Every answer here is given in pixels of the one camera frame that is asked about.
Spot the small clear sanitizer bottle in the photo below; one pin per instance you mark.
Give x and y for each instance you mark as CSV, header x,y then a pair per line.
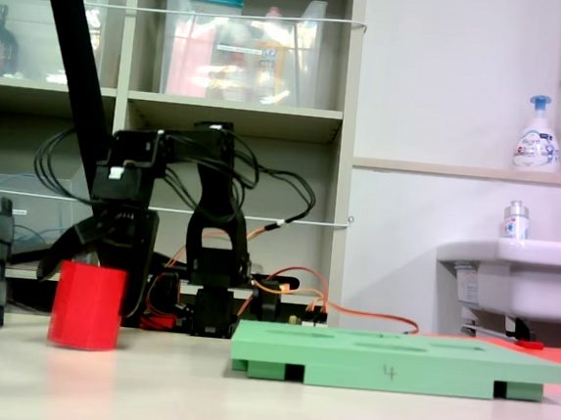
x,y
515,225

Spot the red octagonal pillar block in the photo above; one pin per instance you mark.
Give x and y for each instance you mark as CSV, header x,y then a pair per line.
x,y
86,306

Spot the green shape sorting board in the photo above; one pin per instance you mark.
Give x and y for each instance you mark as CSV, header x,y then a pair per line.
x,y
395,362

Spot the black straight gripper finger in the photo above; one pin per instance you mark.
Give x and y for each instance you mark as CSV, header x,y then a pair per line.
x,y
141,257

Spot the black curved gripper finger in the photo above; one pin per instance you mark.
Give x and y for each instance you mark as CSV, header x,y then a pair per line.
x,y
68,245

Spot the clear plastic storage box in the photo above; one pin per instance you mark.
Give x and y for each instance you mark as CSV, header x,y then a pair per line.
x,y
24,217

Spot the beige shelf unit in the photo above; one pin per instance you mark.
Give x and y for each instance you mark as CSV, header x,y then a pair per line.
x,y
234,117

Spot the white ceramic sink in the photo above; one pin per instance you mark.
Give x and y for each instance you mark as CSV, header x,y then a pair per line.
x,y
539,282

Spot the white blue soap dispenser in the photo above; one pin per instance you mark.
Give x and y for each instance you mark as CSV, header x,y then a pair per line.
x,y
536,149

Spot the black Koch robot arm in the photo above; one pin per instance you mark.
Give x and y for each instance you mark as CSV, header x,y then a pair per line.
x,y
217,204

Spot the dark brown bottle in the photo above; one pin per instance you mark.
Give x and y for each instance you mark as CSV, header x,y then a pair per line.
x,y
2,48

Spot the large clear plastic bin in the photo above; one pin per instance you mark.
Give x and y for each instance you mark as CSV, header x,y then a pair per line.
x,y
200,65

